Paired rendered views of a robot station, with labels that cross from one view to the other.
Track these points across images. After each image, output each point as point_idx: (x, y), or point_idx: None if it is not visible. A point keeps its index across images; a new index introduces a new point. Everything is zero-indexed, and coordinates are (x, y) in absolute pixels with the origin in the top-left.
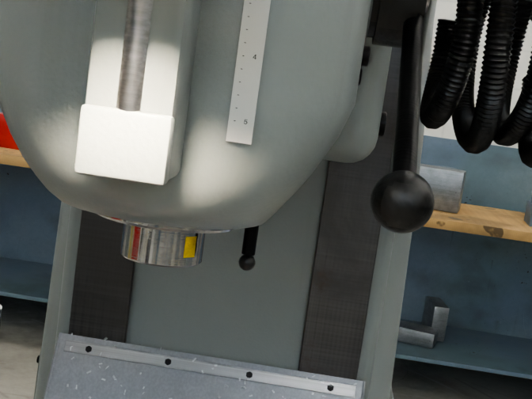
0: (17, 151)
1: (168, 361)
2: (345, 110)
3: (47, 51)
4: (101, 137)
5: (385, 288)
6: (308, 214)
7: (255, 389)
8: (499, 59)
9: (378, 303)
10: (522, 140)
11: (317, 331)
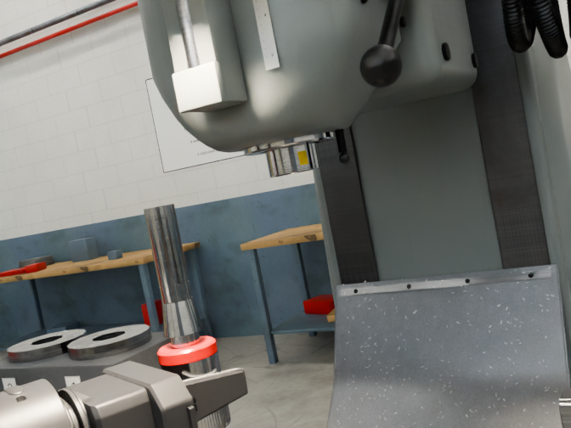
0: None
1: (409, 285)
2: (343, 29)
3: (168, 61)
4: (185, 87)
5: (551, 189)
6: (473, 153)
7: (474, 290)
8: None
9: (548, 202)
10: None
11: (507, 236)
